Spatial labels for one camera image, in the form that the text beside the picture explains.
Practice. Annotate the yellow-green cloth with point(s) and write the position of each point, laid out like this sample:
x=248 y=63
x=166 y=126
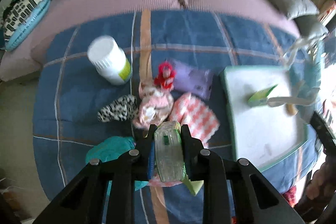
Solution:
x=194 y=186

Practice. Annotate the teal cloth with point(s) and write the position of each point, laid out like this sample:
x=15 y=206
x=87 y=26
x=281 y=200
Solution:
x=110 y=148

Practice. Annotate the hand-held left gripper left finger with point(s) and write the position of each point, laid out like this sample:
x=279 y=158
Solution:
x=150 y=161

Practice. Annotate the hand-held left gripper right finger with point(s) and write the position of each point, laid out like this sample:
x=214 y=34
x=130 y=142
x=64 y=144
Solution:
x=187 y=148

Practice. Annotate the white plastic bottle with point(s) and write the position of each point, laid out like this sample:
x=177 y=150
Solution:
x=107 y=56

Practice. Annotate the purple packet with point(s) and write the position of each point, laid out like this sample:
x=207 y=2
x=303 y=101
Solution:
x=191 y=79

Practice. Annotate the person's right hand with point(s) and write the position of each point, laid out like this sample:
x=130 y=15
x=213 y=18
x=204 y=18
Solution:
x=321 y=176

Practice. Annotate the green tissue packet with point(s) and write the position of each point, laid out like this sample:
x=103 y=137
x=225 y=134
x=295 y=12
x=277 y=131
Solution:
x=258 y=98
x=168 y=153

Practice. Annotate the leopard print scrunchie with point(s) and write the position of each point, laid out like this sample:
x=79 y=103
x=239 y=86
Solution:
x=118 y=108

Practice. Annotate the pink white checkered cloth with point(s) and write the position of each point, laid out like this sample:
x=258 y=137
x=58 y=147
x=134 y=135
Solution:
x=194 y=113

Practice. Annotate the white box with teal rim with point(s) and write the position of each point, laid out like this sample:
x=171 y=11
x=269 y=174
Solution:
x=262 y=132

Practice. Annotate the red yarn doll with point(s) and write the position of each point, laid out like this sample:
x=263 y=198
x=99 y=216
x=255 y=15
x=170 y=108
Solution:
x=165 y=77

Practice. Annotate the blue plaid blanket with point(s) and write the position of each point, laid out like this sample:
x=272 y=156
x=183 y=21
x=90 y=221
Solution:
x=183 y=35

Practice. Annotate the pink baby garment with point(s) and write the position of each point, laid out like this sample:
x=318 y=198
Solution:
x=155 y=106

